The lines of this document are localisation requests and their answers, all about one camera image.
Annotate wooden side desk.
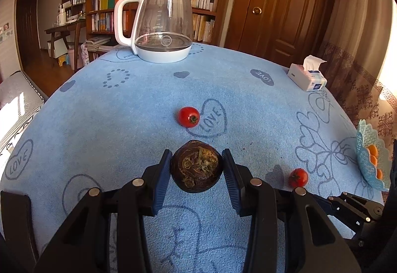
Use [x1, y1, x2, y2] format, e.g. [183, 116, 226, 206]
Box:
[45, 19, 86, 73]

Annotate blue love-print tablecloth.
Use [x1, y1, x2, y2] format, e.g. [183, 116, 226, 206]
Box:
[1, 43, 382, 272]

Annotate red cherry tomato near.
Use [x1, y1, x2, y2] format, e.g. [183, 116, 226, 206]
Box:
[288, 168, 309, 188]

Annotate red cherry tomato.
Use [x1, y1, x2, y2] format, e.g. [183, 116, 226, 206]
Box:
[178, 106, 200, 128]
[288, 168, 309, 188]

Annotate dark passion fruit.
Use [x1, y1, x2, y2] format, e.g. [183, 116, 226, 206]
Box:
[169, 140, 224, 194]

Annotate light blue lattice basket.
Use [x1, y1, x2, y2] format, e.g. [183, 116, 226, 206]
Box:
[356, 119, 391, 192]

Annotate red cherry tomato far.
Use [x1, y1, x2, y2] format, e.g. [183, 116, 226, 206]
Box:
[178, 106, 200, 128]

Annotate large orange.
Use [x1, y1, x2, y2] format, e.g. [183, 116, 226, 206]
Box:
[367, 145, 379, 158]

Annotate brown wooden door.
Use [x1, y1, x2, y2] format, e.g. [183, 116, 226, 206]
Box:
[225, 0, 335, 67]

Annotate grey sofa cushion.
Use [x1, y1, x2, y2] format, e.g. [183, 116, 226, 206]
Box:
[1, 71, 48, 153]

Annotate small orange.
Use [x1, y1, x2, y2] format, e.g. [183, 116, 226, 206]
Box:
[376, 169, 383, 180]

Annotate wooden bookshelf with books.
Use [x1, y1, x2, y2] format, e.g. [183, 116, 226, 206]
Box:
[53, 0, 228, 57]

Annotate glass kettle white handle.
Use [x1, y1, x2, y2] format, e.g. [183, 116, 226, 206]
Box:
[114, 0, 193, 64]

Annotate patterned beige curtain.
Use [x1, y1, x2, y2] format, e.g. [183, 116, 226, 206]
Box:
[315, 0, 397, 149]

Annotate tissue pack white blue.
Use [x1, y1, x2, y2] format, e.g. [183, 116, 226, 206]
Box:
[287, 55, 327, 92]

